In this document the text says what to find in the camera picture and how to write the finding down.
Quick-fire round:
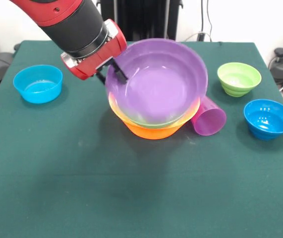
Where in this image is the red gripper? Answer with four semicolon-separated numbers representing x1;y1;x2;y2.
69;18;129;85

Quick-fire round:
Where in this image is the large purple bowl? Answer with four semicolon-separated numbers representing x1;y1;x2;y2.
105;38;209;124

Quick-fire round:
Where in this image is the large green bowl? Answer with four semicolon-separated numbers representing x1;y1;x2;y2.
120;109;191;129

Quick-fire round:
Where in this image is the large orange bowl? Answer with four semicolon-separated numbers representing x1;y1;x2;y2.
108;94;201;140

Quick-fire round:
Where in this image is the purple cup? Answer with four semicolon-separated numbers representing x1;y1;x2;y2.
190;95;227;136

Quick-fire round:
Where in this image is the light blue bowl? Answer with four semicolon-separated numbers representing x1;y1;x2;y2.
12;64;63;104

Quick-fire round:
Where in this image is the small green bowl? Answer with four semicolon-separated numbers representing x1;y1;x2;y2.
217;62;262;98

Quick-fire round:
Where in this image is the dark green table cloth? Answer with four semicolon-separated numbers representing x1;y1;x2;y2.
0;40;283;238

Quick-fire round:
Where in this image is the dark blue bowl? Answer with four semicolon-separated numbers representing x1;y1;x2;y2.
243;99;283;141

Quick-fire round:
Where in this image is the black hanging cable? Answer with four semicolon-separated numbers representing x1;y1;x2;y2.
196;0;215;42

